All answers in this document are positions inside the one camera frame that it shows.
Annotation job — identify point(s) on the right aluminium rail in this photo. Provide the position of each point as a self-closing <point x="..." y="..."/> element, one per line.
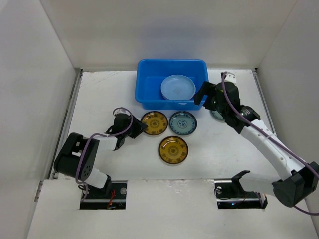
<point x="266" y="109"/>

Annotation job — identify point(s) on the blue white plate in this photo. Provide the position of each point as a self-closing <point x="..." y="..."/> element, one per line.
<point x="183" y="123"/>
<point x="217" y="115"/>

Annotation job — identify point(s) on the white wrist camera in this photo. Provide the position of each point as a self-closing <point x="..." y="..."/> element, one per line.
<point x="120" y="110"/>
<point x="228" y="77"/>

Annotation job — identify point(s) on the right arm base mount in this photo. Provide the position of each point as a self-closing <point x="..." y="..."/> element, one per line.
<point x="230" y="196"/>

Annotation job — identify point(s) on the blue white plate right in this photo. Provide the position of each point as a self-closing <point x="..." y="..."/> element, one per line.
<point x="217" y="115"/>

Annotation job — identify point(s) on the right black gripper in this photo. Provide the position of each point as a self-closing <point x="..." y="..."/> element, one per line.
<point x="209" y="94"/>

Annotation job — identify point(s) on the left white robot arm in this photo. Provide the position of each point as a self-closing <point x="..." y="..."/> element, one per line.
<point x="77" y="157"/>

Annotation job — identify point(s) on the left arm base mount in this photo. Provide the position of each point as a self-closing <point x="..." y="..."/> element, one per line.
<point x="115" y="200"/>

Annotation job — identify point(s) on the blue plastic bin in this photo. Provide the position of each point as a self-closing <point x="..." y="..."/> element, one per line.
<point x="152" y="72"/>

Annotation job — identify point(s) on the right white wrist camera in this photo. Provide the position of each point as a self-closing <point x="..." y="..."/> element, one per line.
<point x="228" y="77"/>

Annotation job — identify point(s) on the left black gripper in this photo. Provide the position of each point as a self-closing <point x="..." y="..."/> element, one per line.
<point x="139" y="128"/>

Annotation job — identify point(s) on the light blue plastic plate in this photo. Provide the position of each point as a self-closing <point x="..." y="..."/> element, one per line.
<point x="177" y="87"/>

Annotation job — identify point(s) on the yellow patterned plate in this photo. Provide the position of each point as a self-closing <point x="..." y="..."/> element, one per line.
<point x="173" y="150"/>
<point x="156" y="122"/>

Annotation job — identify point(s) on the left aluminium rail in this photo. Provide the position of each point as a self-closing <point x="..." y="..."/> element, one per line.
<point x="67" y="119"/>

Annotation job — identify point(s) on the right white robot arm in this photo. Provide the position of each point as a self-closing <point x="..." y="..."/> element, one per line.
<point x="297" y="178"/>

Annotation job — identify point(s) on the aluminium rail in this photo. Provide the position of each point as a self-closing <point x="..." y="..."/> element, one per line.
<point x="67" y="119"/>
<point x="266" y="109"/>

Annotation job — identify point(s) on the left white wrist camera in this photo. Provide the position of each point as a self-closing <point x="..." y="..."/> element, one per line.
<point x="120" y="110"/>

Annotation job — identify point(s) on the blue white plate centre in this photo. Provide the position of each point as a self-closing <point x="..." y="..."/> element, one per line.
<point x="183" y="123"/>

